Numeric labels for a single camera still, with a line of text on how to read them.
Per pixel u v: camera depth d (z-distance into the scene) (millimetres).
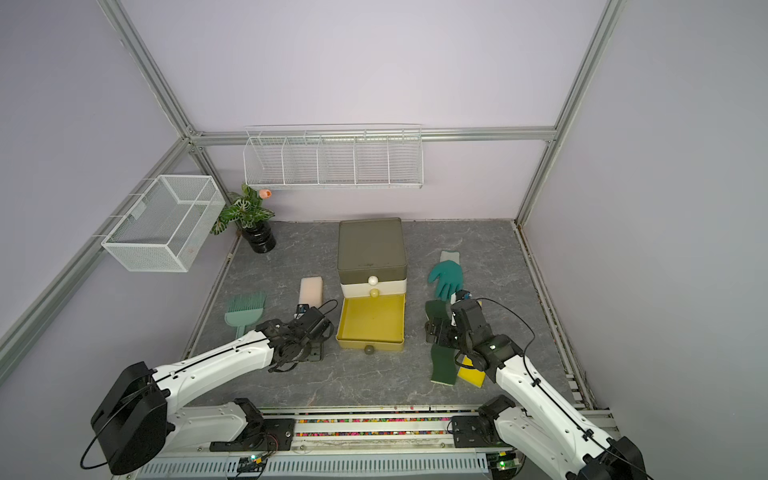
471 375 819
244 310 964
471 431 740
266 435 718
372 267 829
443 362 830
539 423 470
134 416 402
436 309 939
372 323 876
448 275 1046
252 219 938
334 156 993
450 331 725
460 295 748
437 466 1577
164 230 816
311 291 997
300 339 632
